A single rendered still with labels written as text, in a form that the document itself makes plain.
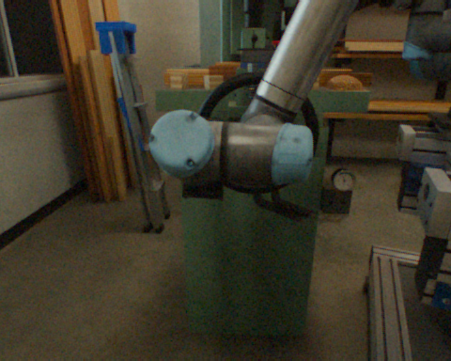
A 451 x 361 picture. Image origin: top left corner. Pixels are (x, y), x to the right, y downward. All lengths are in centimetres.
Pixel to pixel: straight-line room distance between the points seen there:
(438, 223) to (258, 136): 40
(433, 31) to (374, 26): 257
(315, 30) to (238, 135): 19
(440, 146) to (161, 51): 290
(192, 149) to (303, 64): 22
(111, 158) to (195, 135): 202
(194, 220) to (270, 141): 69
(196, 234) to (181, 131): 72
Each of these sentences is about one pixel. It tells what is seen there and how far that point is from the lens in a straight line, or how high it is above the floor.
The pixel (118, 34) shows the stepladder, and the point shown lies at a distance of 177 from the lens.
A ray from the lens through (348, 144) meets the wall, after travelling 357.
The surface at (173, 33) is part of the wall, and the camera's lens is 350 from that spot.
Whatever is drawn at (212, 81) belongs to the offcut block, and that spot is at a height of 92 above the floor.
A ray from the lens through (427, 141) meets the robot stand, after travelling 113.
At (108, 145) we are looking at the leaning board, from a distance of 234.
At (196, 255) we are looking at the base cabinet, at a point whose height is 36.
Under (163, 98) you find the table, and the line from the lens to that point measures 93.
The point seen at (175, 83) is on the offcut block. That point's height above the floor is 92.
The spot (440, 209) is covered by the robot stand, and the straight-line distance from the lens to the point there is 65.
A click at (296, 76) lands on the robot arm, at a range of 48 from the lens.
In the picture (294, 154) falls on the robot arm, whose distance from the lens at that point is 37.
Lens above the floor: 98
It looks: 21 degrees down
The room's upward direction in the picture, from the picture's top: straight up
